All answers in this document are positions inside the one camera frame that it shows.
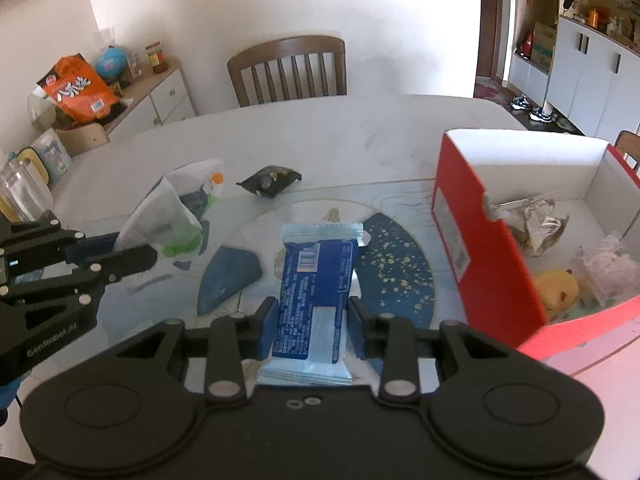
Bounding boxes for white grey green pouch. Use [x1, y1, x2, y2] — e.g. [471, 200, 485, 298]
[115, 158, 224, 259]

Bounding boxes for blue white snack packet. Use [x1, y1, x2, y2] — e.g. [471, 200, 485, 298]
[257, 222, 364, 387]

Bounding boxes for black snack packet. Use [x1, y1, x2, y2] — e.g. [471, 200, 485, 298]
[238, 165, 302, 198]

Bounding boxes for yellow spotted toy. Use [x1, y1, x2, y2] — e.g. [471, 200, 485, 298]
[533, 269, 579, 321]

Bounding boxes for blue patterned table mat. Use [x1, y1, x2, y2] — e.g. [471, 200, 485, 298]
[98, 179, 461, 380]

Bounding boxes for clear printed wrapper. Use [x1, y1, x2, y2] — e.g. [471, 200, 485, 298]
[358, 230, 371, 247]

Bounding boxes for orange snack bag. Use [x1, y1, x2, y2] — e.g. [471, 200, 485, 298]
[38, 54, 125, 125]

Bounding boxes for white drawer sideboard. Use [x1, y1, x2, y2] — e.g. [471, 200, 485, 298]
[54, 58, 198, 156]

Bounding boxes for blue globe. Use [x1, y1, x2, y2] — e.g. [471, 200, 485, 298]
[94, 46, 128, 81]

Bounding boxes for crumpled silver foil bag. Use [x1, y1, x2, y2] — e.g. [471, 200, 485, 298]
[484, 195, 570, 257]

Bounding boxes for red white cardboard box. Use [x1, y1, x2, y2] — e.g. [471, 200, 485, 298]
[432, 129, 639, 359]

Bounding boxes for red lidded jar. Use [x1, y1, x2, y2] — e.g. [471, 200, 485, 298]
[145, 41, 168, 74]

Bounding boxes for left sneaker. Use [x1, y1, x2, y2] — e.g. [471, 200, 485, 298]
[510, 94, 532, 110]

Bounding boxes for sneaker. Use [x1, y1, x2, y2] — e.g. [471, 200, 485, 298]
[510, 94, 532, 110]
[529, 106, 554, 125]

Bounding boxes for right sneaker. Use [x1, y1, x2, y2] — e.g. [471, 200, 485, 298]
[529, 106, 554, 125]

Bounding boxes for wooden chair by cabinets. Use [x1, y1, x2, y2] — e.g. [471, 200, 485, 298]
[614, 130, 640, 174]

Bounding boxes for cardboard box in shelf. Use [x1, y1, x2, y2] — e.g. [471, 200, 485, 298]
[530, 22, 556, 72]

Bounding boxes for wooden chair by wall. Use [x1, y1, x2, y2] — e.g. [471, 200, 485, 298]
[227, 35, 347, 107]

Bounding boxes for white wall cabinets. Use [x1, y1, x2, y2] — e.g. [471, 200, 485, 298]
[509, 18, 639, 143]

